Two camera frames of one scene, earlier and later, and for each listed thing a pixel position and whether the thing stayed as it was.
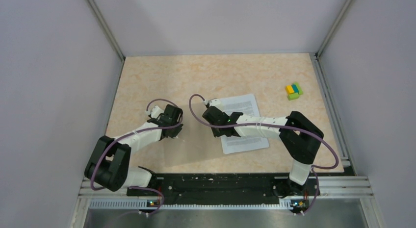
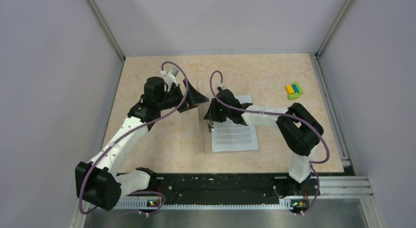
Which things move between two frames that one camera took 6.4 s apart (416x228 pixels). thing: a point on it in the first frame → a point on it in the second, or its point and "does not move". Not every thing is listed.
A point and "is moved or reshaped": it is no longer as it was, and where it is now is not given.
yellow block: [289, 89] does not move
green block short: [293, 96] does not move
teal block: [295, 88] does not move
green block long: [300, 91] does not move
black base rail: [221, 188] does not move
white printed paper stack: [247, 105] is moved or reshaped
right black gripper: [217, 133] → [212, 114]
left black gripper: [176, 130] → [193, 98]
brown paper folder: [196, 146] → [204, 144]
